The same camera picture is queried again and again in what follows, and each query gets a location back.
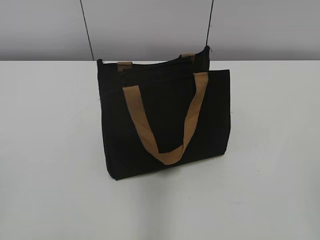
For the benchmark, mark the black canvas tote bag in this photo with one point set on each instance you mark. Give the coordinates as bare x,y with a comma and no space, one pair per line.
125,155

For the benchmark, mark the tan front bag handle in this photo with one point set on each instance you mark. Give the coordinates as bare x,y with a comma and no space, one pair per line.
165,114

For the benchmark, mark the tan bag handle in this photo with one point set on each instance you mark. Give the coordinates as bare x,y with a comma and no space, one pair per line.
165,114
123,65

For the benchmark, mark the tan rear bag handle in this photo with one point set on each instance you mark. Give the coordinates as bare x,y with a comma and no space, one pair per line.
123,65

